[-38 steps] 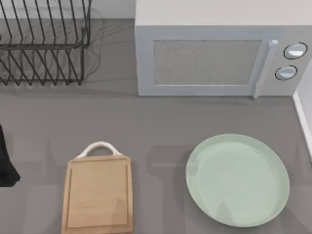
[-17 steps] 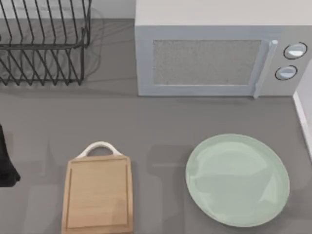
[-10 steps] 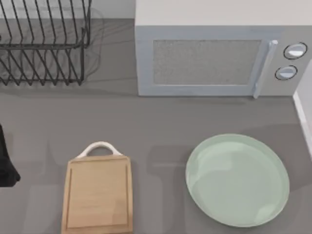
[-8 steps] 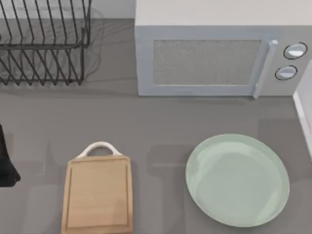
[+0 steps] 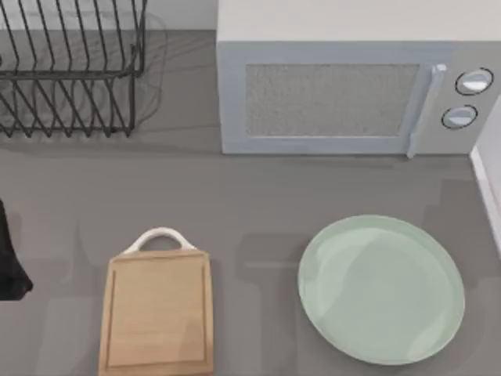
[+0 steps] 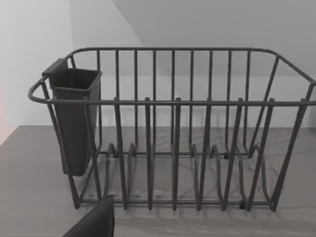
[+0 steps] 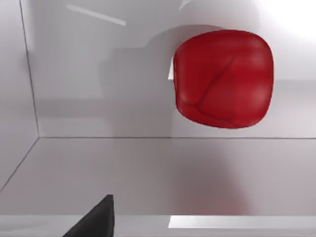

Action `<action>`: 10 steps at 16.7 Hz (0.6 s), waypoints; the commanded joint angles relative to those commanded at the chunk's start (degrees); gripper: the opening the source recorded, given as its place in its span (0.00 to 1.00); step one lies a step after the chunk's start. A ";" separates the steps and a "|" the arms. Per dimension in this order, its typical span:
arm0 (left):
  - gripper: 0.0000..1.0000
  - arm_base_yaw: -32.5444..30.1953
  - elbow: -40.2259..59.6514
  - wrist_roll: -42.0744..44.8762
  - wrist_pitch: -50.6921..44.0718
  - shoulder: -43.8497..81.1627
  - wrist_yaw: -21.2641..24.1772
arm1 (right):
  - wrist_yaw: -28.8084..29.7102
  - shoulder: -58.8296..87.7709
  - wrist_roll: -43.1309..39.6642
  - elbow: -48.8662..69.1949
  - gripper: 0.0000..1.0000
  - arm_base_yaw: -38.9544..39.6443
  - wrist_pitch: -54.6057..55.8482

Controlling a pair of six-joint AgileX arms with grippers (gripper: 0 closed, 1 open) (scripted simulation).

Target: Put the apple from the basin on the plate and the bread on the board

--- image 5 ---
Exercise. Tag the microwave oven door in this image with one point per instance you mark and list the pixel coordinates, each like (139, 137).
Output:
(235, 98)

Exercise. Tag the wooden cutting board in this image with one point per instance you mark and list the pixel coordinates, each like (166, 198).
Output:
(156, 313)

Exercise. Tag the pale green plate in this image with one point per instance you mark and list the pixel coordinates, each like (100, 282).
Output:
(381, 291)

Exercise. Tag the pale microwave oven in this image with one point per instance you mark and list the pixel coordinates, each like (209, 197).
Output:
(352, 23)

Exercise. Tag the small microwave knob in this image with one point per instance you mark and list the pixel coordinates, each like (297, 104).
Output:
(458, 116)

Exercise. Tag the white cabinet edge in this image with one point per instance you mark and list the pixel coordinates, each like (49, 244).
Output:
(487, 184)

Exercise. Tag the large microwave knob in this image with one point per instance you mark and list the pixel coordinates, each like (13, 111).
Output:
(473, 81)

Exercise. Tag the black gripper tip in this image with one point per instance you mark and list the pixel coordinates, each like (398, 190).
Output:
(8, 266)

